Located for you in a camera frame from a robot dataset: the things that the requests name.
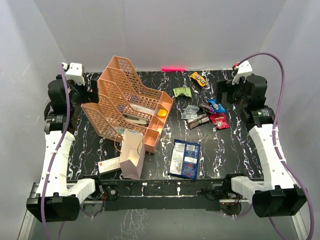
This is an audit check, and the green candy wrapper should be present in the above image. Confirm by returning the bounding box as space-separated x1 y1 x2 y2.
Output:
173 87 192 98

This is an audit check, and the brown chocolate bar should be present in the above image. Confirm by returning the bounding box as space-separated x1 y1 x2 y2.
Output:
187 114 210 130

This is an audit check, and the white red card box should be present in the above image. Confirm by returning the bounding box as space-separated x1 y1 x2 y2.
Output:
98 157 121 175

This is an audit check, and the red candy pouch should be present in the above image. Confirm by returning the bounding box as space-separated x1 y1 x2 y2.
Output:
209 112 230 130

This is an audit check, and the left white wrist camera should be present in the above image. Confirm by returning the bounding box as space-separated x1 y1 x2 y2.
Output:
61 62 86 86

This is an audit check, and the yellow m&m packet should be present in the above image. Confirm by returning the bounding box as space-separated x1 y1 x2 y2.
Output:
189 71 207 87

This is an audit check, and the pink plastic file organizer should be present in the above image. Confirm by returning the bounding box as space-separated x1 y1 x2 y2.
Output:
81 56 173 153

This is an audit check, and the black front mounting rail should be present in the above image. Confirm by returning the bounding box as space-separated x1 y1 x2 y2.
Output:
83 179 248 211

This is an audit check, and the purple candy bar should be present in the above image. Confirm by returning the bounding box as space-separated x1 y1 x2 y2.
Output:
198 103 217 114

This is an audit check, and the grey stapler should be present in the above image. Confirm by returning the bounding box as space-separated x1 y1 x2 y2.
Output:
122 114 149 126

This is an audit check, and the blue candy wrapper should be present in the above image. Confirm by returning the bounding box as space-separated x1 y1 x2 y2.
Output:
208 98 226 113

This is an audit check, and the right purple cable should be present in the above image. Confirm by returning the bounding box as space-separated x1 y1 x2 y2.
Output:
234 52 315 240

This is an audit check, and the silver foil packet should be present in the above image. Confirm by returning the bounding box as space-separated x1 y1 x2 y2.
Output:
181 105 200 120

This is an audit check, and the lilac paper bag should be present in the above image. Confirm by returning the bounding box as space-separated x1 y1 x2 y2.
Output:
114 128 146 180

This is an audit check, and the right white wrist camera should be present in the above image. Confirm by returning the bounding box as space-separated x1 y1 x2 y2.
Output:
231 60 253 85

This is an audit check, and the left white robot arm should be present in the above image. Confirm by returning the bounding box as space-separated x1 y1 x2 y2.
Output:
26 75 104 222

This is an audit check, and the blue white snack bag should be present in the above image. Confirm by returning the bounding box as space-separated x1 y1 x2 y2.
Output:
168 139 201 180

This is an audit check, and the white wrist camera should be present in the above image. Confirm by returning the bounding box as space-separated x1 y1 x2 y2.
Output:
61 62 86 86
231 60 253 85

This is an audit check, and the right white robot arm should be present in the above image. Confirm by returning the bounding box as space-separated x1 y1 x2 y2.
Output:
216 74 307 218

